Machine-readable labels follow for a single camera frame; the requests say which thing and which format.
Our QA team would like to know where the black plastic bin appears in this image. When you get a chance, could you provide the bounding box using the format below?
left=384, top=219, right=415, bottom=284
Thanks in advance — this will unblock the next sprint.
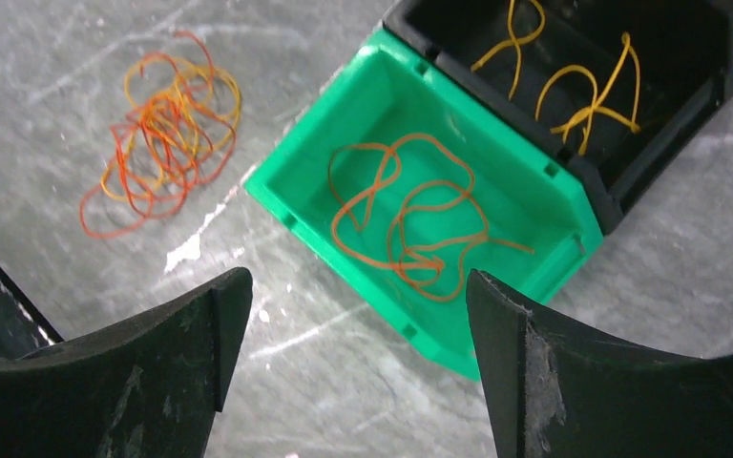
left=383, top=0, right=733, bottom=234

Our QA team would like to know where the orange thin cable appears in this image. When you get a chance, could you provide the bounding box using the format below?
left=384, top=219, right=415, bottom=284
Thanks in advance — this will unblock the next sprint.
left=326, top=133, right=537, bottom=303
left=78, top=30, right=240, bottom=241

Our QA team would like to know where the green plastic bin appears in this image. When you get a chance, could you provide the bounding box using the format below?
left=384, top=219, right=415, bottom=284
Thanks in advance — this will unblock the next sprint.
left=246, top=30, right=602, bottom=379

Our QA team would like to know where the yellow thin cable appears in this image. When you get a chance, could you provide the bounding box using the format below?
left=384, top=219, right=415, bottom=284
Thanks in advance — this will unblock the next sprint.
left=471, top=0, right=642, bottom=157
left=99, top=55, right=243, bottom=203

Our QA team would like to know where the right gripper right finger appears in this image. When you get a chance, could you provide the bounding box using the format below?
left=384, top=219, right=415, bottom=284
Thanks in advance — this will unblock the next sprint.
left=466, top=270, right=733, bottom=457

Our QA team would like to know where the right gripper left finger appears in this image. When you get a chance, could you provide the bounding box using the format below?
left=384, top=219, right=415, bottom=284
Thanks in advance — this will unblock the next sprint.
left=0, top=267, right=253, bottom=457

